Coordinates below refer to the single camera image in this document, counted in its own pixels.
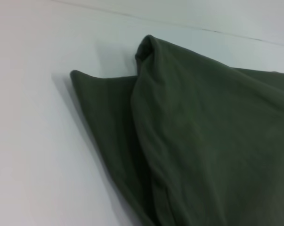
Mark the dark green FREE! t-shirt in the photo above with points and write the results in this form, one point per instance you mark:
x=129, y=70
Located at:
x=203, y=141

